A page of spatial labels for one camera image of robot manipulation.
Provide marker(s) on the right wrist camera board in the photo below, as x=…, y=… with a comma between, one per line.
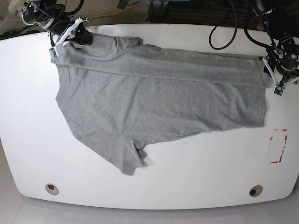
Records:
x=56, y=51

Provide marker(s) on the black rod on floor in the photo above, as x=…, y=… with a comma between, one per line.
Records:
x=15, y=32

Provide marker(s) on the grey T-shirt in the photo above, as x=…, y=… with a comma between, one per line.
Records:
x=119, y=95

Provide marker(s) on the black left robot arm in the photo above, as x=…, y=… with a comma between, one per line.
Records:
x=278, y=25

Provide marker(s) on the black brush on floor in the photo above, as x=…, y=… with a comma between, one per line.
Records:
x=122, y=4

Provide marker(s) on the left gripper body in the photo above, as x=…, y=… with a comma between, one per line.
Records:
x=284, y=73

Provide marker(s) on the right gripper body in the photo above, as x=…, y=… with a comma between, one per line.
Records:
x=61, y=30

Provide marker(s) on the red tape rectangle marking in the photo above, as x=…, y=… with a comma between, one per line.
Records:
x=277, y=145

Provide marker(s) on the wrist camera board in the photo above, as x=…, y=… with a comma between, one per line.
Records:
x=278, y=90
x=56, y=51

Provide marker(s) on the right table cable grommet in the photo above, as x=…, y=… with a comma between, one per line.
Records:
x=256, y=191

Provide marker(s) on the table cable grommet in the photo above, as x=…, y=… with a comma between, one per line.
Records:
x=256, y=191
x=52, y=189

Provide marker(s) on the left table cable grommet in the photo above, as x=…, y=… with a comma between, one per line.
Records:
x=52, y=189

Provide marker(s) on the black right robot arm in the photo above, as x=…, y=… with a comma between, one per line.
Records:
x=51, y=16

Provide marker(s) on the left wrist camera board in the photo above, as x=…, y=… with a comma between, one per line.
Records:
x=278, y=90

